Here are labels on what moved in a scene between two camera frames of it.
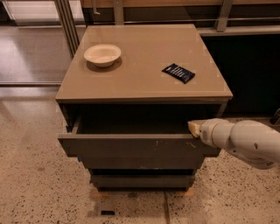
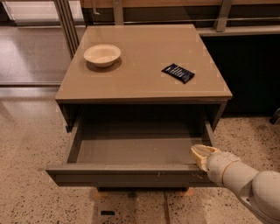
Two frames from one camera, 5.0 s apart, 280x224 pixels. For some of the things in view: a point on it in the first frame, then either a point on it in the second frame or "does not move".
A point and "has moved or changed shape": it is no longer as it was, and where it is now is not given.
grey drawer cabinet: (129, 94) does not move
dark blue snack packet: (178, 73) does not move
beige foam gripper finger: (194, 127) to (202, 152)
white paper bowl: (102, 55) does not move
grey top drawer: (133, 130) has moved or changed shape
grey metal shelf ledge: (240, 30) does not move
